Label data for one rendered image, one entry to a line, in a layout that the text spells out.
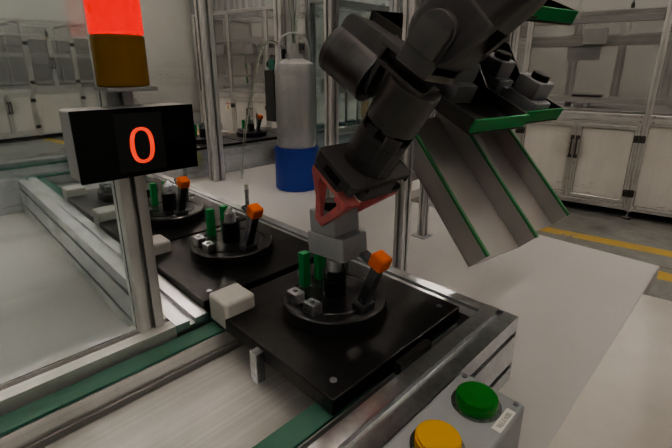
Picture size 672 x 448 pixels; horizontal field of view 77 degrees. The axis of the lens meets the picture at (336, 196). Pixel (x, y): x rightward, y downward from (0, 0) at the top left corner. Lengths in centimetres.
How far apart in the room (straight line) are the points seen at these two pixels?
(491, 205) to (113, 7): 62
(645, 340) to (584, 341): 10
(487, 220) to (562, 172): 374
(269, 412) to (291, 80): 110
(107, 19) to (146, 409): 41
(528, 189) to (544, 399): 41
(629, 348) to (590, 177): 368
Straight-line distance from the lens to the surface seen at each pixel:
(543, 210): 91
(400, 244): 73
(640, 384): 77
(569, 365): 75
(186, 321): 61
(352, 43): 45
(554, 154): 446
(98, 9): 49
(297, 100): 144
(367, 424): 46
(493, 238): 75
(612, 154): 441
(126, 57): 48
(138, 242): 57
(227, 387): 57
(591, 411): 69
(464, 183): 77
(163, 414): 55
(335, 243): 51
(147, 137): 49
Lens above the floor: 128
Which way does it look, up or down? 17 degrees down
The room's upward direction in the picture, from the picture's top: straight up
